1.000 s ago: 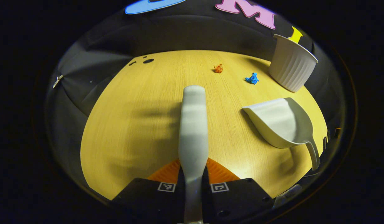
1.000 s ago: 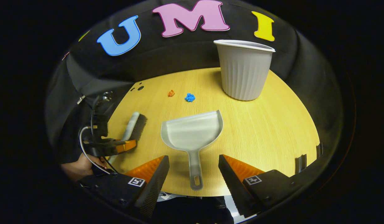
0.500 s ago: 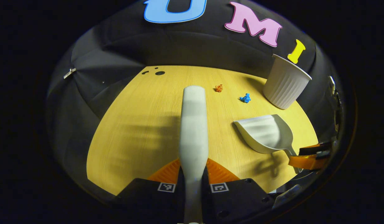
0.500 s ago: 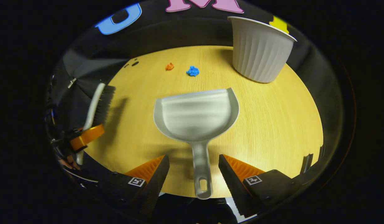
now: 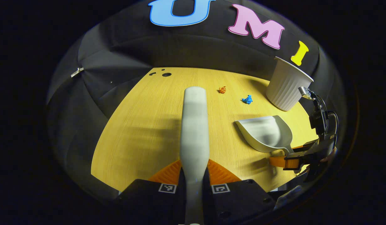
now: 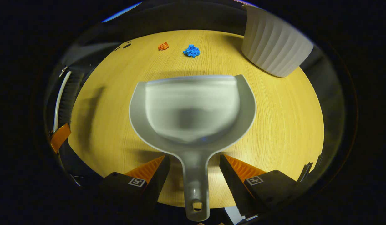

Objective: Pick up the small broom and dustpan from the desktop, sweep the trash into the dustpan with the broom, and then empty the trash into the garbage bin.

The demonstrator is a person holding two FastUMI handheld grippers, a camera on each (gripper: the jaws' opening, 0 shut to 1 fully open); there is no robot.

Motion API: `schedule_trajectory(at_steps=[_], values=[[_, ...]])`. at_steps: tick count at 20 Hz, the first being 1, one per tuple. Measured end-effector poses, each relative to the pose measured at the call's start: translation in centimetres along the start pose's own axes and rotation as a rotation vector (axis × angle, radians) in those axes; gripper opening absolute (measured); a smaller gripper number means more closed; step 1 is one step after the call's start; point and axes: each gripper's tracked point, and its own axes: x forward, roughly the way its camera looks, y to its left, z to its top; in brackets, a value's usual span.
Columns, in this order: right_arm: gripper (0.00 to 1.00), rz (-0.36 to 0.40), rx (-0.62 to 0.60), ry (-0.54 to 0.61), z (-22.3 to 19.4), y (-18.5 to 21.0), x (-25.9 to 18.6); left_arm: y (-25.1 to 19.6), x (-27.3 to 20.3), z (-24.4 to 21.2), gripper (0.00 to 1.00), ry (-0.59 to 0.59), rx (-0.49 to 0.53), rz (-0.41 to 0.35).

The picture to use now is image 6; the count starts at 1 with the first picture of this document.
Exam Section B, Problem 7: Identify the wooden desktop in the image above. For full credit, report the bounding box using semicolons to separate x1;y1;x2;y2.
68;30;325;209

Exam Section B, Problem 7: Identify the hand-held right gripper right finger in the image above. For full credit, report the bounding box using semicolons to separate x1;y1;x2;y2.
220;154;301;218

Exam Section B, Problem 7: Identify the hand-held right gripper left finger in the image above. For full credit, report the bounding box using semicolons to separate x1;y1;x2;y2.
99;155;171;209

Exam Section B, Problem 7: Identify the small white broom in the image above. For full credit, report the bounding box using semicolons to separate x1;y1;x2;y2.
53;71;84;132

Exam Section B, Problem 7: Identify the white dustpan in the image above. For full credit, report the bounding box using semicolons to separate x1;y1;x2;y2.
129;74;257;222

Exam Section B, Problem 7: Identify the blue paper ball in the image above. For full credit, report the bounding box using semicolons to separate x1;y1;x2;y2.
183;44;200;58

